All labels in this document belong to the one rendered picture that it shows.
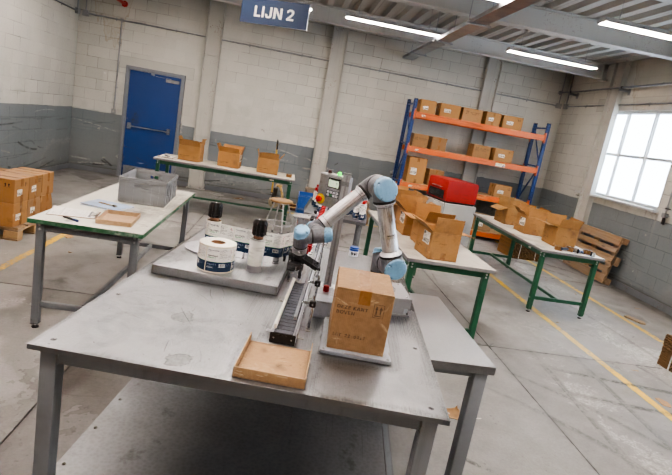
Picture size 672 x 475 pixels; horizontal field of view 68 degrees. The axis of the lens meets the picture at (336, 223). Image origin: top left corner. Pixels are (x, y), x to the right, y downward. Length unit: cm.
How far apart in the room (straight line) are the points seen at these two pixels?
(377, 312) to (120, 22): 945
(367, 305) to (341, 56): 859
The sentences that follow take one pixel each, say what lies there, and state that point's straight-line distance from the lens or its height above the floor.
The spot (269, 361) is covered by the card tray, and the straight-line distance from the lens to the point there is 199.
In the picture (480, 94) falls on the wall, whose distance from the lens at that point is 1099.
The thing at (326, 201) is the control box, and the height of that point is 132.
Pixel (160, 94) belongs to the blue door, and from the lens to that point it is 1056.
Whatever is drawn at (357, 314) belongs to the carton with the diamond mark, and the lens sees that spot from 208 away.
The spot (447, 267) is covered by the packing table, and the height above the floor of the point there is 73.
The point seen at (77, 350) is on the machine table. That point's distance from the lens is 201.
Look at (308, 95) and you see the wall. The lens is 1030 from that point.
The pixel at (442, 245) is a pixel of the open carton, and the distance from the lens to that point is 434.
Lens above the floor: 175
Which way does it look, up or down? 11 degrees down
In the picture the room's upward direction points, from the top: 10 degrees clockwise
